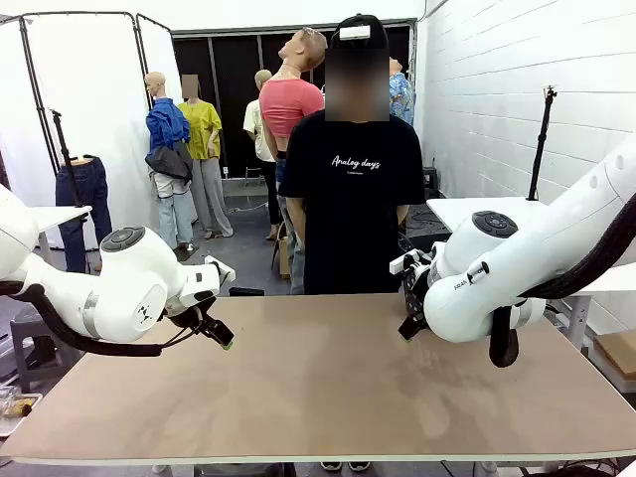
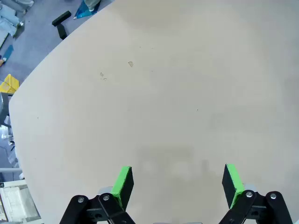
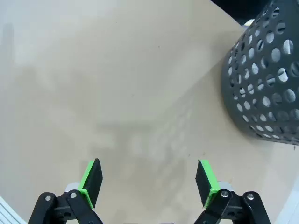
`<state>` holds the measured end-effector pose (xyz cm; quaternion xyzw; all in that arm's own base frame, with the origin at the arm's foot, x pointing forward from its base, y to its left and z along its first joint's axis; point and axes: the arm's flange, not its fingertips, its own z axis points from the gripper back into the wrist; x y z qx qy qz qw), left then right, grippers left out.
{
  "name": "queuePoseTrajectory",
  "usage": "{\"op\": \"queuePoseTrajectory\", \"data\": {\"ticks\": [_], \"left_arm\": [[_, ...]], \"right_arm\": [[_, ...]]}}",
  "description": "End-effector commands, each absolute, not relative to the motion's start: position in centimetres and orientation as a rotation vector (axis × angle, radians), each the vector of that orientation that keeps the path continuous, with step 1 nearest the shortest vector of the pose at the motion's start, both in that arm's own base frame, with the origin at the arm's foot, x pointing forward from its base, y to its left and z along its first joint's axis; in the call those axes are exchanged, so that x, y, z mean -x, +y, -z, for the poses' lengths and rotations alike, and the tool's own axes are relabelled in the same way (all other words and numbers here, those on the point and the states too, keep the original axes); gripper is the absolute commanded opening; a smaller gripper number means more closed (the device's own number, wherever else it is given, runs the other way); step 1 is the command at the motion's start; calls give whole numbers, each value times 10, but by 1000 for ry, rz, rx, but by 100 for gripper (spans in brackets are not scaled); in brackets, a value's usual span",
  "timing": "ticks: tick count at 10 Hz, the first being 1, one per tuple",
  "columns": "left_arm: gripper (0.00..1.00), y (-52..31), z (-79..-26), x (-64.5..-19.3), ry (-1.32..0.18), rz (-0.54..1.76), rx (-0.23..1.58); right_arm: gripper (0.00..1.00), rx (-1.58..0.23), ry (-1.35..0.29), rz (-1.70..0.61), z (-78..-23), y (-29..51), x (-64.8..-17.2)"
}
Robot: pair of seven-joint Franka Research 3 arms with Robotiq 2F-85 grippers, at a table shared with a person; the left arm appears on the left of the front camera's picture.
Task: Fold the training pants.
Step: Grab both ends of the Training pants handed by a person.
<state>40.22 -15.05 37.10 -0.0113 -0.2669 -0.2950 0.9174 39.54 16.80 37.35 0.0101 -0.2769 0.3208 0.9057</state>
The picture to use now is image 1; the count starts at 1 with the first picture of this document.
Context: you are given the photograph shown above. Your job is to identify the mannequin in pink top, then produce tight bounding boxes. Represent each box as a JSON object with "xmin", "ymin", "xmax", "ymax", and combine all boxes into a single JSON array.
[{"xmin": 258, "ymin": 27, "xmax": 330, "ymax": 294}]

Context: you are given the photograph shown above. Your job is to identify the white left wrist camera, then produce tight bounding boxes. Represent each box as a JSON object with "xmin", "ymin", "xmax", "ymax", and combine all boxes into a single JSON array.
[{"xmin": 204, "ymin": 254, "xmax": 237, "ymax": 284}]

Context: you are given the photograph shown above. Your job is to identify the mannequin in cream shirt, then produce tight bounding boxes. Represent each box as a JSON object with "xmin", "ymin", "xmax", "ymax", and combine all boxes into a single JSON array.
[{"xmin": 242, "ymin": 69, "xmax": 280, "ymax": 242}]

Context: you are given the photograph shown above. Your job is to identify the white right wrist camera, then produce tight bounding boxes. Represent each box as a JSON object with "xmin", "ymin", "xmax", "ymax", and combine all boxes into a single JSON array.
[{"xmin": 389, "ymin": 252, "xmax": 419, "ymax": 275}]

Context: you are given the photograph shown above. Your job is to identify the wide white partition screen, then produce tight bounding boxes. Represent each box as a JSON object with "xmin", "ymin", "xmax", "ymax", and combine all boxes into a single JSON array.
[{"xmin": 19, "ymin": 12, "xmax": 153, "ymax": 213}]

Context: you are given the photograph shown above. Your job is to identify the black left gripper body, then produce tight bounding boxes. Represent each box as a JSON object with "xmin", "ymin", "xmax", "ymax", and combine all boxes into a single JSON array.
[{"xmin": 167, "ymin": 296, "xmax": 218, "ymax": 333}]

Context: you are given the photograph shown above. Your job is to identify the flat cardboard box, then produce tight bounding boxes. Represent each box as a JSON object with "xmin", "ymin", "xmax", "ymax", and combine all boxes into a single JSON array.
[{"xmin": 592, "ymin": 330, "xmax": 636, "ymax": 383}]

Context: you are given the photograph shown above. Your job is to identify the mannequin in yellow shirt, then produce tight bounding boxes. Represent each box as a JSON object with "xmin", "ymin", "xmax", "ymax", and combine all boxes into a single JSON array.
[{"xmin": 177, "ymin": 74, "xmax": 236, "ymax": 240}]

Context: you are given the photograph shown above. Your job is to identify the black curtain backdrop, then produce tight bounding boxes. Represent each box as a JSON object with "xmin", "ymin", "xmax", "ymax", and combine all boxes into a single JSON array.
[{"xmin": 170, "ymin": 18, "xmax": 417, "ymax": 174}]

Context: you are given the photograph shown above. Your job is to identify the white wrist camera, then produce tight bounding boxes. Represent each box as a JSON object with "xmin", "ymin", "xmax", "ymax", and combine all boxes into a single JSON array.
[
  {"xmin": 204, "ymin": 254, "xmax": 237, "ymax": 284},
  {"xmin": 389, "ymin": 252, "xmax": 419, "ymax": 275}
]

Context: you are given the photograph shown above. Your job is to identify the person in black t-shirt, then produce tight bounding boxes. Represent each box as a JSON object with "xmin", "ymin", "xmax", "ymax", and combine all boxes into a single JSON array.
[{"xmin": 277, "ymin": 47, "xmax": 426, "ymax": 296}]

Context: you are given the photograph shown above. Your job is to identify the grey plastic stool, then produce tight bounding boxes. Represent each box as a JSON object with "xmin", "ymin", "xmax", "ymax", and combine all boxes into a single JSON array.
[{"xmin": 9, "ymin": 317, "xmax": 61, "ymax": 395}]

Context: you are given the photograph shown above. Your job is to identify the narrow white partition screen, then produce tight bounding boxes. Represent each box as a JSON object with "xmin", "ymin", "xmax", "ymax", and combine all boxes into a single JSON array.
[{"xmin": 135, "ymin": 13, "xmax": 185, "ymax": 168}]

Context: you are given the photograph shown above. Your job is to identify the thin black tripod stand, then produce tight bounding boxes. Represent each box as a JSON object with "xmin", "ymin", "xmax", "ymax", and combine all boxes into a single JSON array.
[{"xmin": 48, "ymin": 108, "xmax": 91, "ymax": 210}]

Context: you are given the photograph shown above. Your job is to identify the black tripod with camera mount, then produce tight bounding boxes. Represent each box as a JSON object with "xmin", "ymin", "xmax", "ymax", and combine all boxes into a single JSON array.
[{"xmin": 527, "ymin": 84, "xmax": 559, "ymax": 202}]

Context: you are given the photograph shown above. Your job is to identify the jeans on half mannequin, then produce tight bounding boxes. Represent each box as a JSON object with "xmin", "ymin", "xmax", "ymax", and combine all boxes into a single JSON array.
[{"xmin": 55, "ymin": 154, "xmax": 113, "ymax": 273}]

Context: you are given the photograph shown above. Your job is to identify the black cap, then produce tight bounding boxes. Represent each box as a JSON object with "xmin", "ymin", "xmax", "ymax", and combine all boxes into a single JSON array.
[{"xmin": 329, "ymin": 13, "xmax": 390, "ymax": 51}]

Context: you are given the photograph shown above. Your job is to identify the person's right forearm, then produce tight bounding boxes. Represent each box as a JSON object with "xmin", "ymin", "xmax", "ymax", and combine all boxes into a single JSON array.
[{"xmin": 286, "ymin": 196, "xmax": 307, "ymax": 259}]

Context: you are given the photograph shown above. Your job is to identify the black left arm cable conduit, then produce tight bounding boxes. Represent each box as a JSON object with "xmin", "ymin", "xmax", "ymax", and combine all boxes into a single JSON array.
[{"xmin": 0, "ymin": 280, "xmax": 163, "ymax": 358}]

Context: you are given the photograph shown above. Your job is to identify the mannequin in blue floral shirt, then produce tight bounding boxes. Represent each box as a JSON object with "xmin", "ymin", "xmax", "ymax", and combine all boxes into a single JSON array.
[{"xmin": 389, "ymin": 58, "xmax": 416, "ymax": 126}]

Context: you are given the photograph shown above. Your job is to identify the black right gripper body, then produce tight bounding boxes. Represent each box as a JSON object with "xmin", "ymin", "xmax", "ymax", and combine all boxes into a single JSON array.
[{"xmin": 402, "ymin": 250, "xmax": 434, "ymax": 319}]

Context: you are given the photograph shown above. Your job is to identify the white tray with clutter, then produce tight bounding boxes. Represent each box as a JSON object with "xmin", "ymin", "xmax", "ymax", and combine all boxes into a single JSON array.
[{"xmin": 0, "ymin": 391, "xmax": 45, "ymax": 438}]

